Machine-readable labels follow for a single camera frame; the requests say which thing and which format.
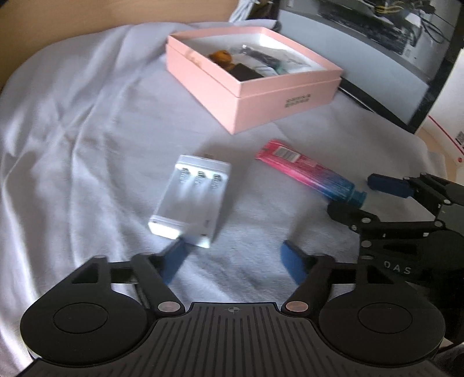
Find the dark grey bar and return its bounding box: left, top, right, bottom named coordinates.
left=231, top=63, right=264, bottom=81

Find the pink and blue tube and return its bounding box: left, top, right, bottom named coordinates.
left=254, top=140, right=368, bottom=208

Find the black monitor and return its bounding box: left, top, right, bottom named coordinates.
left=277, top=0, right=458, bottom=133

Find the clear bag of black parts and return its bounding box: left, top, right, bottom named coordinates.
left=237, top=43, right=313, bottom=73

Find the white red-lined box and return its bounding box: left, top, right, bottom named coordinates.
left=416, top=112, right=464, bottom=175

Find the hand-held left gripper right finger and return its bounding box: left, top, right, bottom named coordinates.
left=280, top=240, right=400, bottom=316

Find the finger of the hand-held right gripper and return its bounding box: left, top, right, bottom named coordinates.
left=367, top=173, right=464, bottom=210
left=327, top=200, right=440, bottom=239

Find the white battery charger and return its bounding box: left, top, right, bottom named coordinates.
left=147, top=154, right=233, bottom=250

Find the wooden board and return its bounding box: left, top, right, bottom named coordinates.
left=0, top=0, right=238, bottom=86

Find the white bed sheet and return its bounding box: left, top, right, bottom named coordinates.
left=0, top=22, right=464, bottom=377

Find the pink cardboard box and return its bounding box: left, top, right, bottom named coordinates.
left=166, top=27, right=343, bottom=136

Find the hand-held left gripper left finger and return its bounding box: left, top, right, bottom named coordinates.
left=54, top=237, right=191, bottom=317

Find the orange toy bear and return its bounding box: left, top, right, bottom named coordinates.
left=208, top=50, right=236, bottom=72

